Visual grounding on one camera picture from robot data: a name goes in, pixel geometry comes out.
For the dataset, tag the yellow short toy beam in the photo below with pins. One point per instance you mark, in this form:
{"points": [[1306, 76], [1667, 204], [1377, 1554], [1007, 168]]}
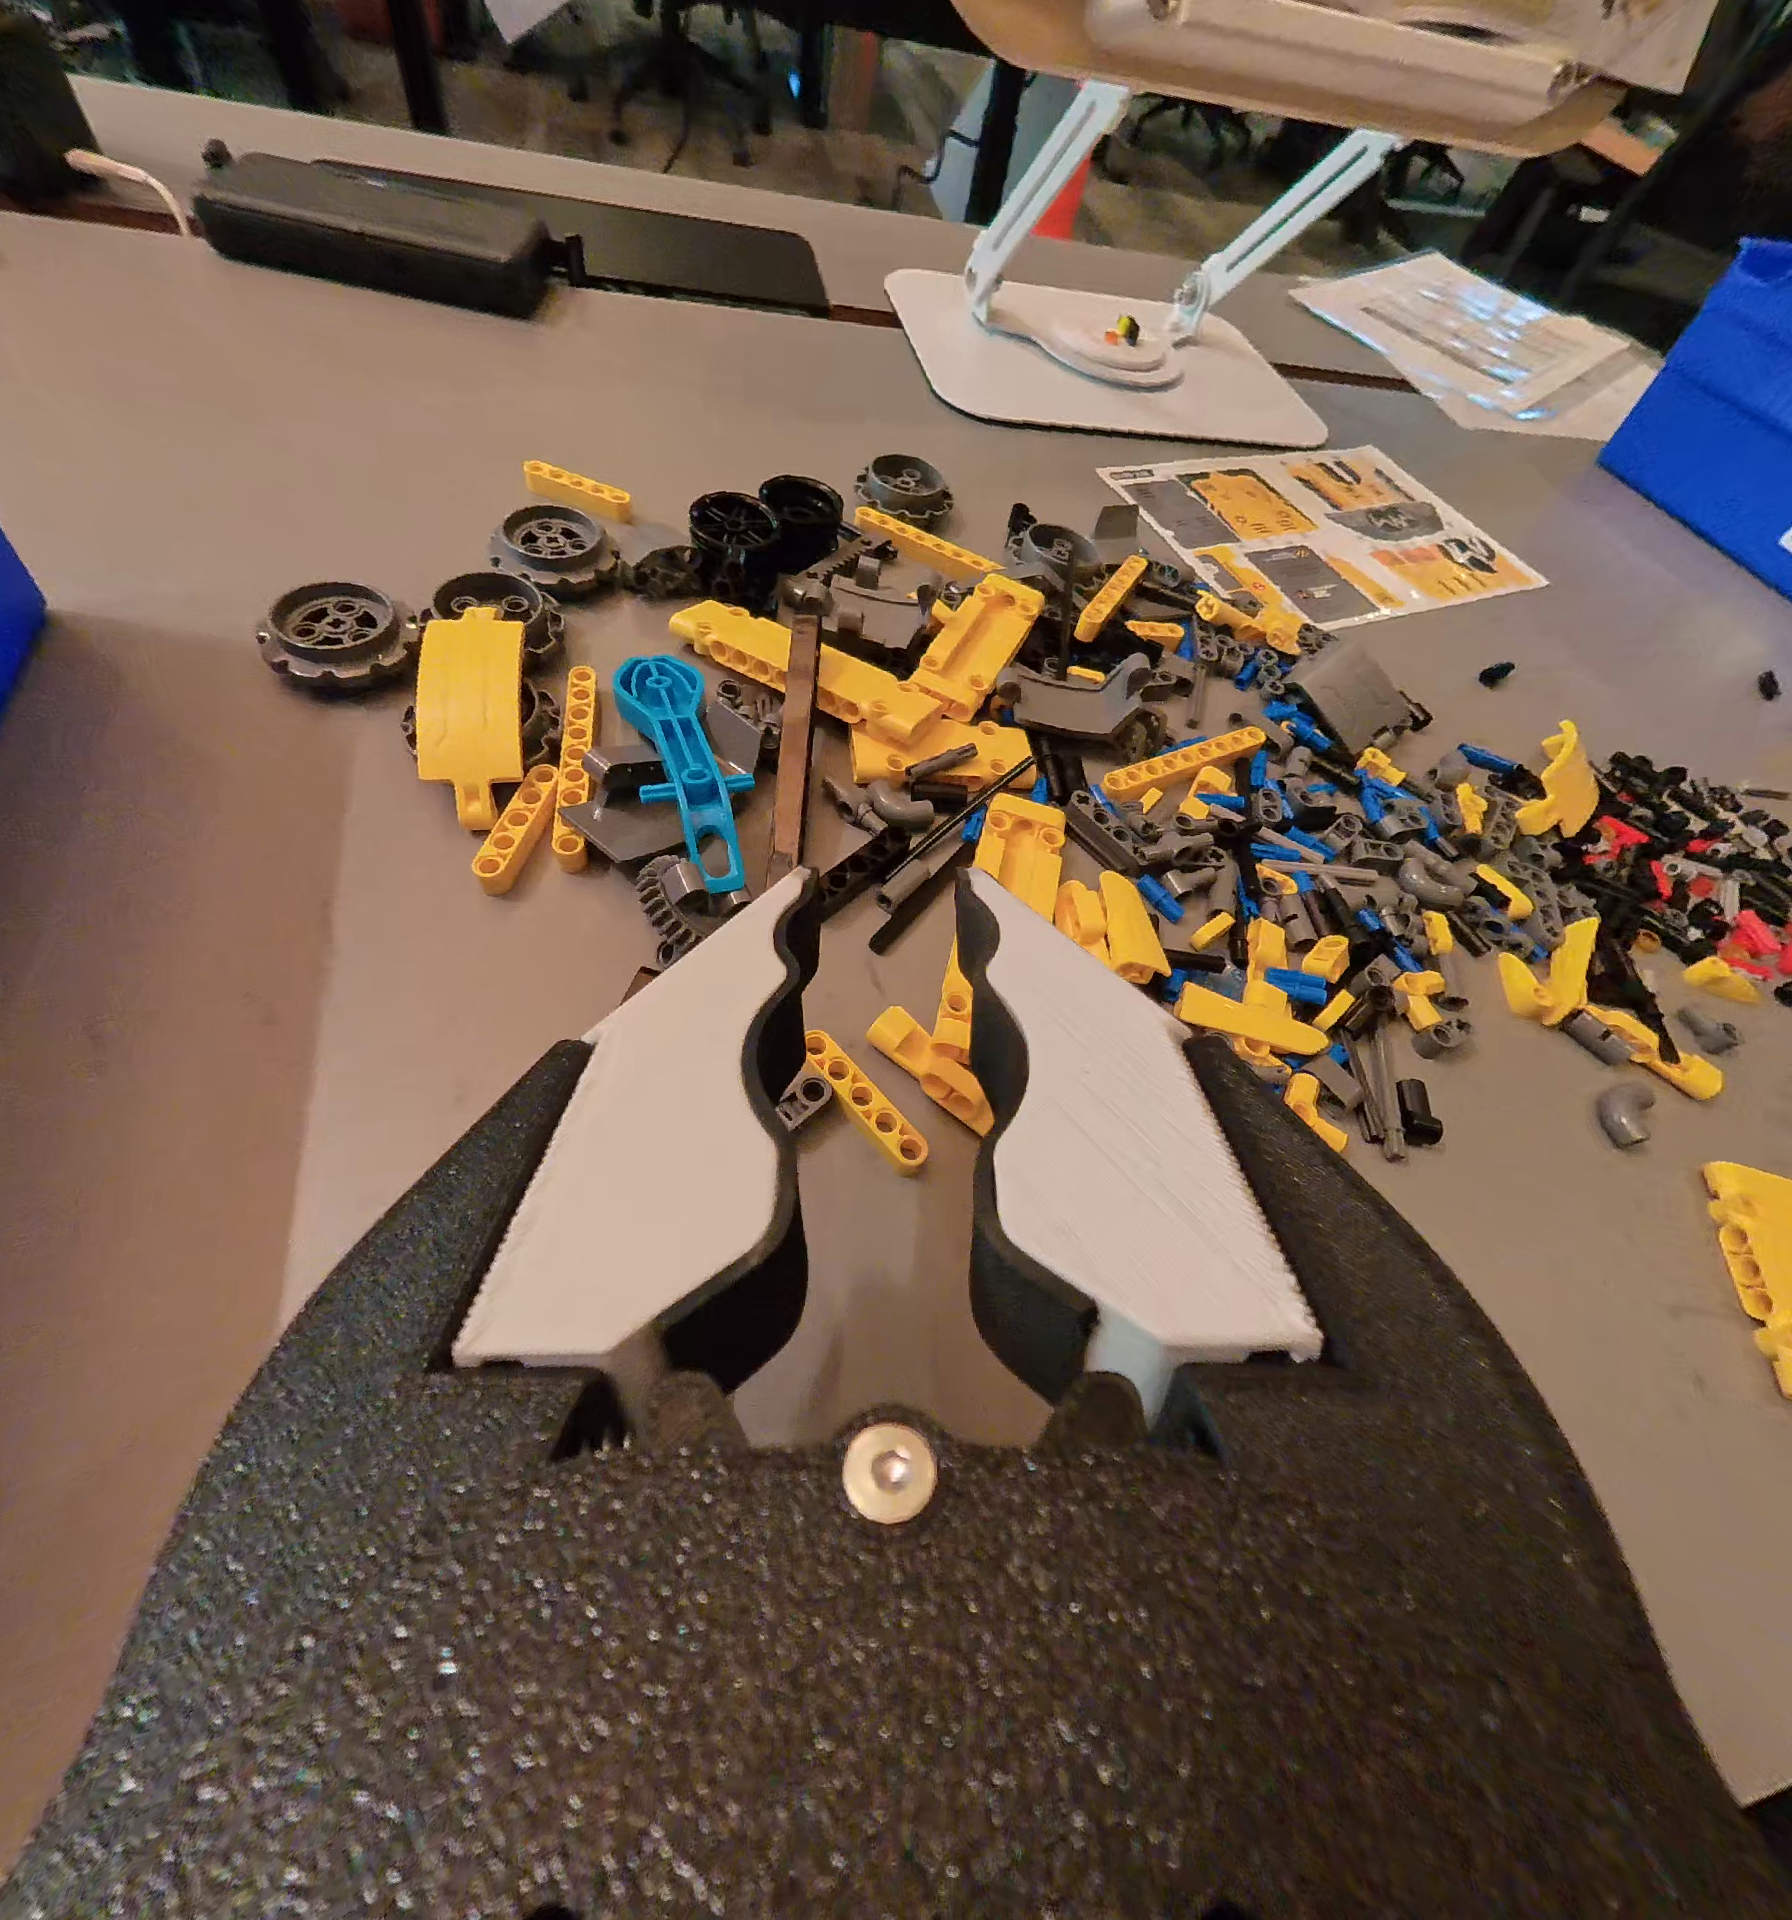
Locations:
{"points": [[580, 490]]}

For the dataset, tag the grey toothed toy wheel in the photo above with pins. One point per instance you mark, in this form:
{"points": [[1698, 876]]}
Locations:
{"points": [[1062, 549], [904, 483], [551, 541], [496, 596], [296, 647]]}

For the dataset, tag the black power adapter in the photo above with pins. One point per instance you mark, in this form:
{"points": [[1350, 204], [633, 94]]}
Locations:
{"points": [[374, 225]]}

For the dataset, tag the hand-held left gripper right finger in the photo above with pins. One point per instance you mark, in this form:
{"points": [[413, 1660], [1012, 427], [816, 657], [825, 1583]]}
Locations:
{"points": [[1137, 1170]]}

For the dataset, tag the black toy wheel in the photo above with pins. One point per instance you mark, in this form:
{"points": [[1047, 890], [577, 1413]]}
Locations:
{"points": [[729, 526], [807, 510]]}

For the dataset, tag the grey angular toy panel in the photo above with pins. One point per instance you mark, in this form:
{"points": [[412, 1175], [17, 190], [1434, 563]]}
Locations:
{"points": [[1355, 699]]}

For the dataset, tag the pile of toy building parts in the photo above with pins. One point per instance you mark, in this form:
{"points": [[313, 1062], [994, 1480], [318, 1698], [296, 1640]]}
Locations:
{"points": [[1257, 1001]]}

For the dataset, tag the black flat pad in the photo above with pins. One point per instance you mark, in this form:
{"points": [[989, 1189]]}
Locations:
{"points": [[688, 265]]}

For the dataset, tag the white desk lamp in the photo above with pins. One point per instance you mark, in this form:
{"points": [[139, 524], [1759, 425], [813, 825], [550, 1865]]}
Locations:
{"points": [[1017, 376]]}

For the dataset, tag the yellow medium toy beam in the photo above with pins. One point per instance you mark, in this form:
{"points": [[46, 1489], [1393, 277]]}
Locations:
{"points": [[925, 541]]}

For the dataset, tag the yellow curved toy panel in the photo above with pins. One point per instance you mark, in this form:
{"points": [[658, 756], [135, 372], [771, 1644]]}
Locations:
{"points": [[470, 707]]}

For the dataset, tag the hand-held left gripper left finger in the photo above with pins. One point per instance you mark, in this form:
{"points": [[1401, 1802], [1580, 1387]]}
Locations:
{"points": [[628, 1170]]}

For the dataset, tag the yellow grey sticker sheet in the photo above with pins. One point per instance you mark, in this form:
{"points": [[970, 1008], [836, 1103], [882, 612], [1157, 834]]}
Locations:
{"points": [[1286, 510]]}

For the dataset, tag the paper sheets in clear sleeve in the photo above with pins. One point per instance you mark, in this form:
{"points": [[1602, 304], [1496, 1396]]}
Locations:
{"points": [[1468, 324]]}

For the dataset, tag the blue plastic bin with tag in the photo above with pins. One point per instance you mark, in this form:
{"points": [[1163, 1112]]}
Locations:
{"points": [[1722, 422]]}

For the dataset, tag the dark bulky object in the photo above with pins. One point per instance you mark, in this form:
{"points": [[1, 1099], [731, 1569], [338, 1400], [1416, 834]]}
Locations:
{"points": [[12, 105]]}

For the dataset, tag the yellow flat toy panel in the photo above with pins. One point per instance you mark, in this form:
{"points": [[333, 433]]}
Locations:
{"points": [[1790, 1275]]}

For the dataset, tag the turquoise toy separator tool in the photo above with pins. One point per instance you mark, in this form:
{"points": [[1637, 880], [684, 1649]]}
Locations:
{"points": [[681, 749]]}

